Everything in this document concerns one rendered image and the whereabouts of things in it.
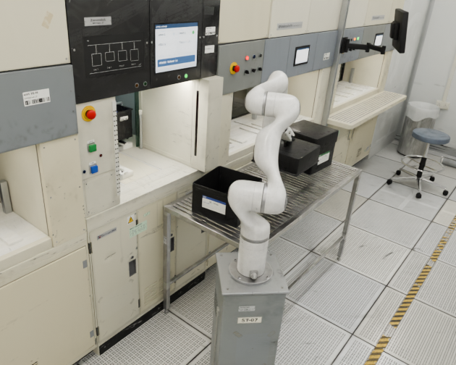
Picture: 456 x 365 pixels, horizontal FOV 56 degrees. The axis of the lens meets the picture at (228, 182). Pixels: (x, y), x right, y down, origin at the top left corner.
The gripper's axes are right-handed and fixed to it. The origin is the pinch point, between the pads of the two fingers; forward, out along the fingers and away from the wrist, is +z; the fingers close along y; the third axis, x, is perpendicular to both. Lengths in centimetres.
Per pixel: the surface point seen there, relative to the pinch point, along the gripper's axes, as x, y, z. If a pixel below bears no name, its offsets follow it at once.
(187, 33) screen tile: -9, 40, -69
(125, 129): 32, 92, -21
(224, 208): 53, 4, -21
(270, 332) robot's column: 95, -43, -17
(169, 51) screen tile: 5, 40, -73
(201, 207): 57, 17, -19
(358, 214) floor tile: -26, -11, 178
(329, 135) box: -29.3, -5.8, 38.8
